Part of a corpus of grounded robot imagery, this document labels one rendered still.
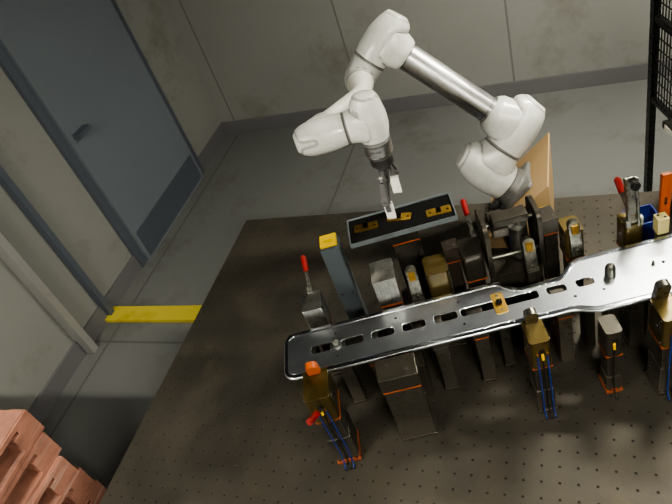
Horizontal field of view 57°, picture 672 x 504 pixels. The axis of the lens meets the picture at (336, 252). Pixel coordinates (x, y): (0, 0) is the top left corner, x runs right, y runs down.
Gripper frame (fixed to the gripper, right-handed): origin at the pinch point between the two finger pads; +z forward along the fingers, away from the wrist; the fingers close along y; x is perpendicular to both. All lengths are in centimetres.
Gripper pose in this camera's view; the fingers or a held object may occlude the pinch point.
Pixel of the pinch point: (394, 202)
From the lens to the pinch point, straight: 207.6
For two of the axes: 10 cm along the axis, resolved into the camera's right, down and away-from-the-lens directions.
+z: 2.9, 7.2, 6.3
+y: -2.1, 6.9, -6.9
